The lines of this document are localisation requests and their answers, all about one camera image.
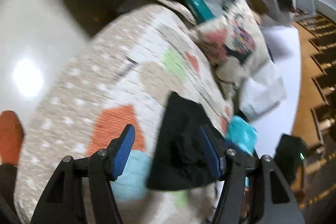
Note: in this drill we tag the patterned heart quilt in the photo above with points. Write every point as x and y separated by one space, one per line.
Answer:
124 77

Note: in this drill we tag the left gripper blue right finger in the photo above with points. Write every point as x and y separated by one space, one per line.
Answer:
214 149

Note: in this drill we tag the black pants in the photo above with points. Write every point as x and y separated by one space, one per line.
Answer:
179 161

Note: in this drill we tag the wooden staircase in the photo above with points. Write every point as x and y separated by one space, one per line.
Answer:
315 116

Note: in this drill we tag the white paper bag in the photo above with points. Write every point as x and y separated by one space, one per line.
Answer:
261 92

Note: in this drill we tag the teal storage box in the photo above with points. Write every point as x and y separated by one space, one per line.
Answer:
199 10

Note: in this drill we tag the teal star towel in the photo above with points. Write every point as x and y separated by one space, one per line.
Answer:
241 134

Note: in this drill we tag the floral lady print pillow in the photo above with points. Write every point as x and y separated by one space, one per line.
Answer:
234 46

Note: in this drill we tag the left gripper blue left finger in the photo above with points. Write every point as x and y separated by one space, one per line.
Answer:
118 152

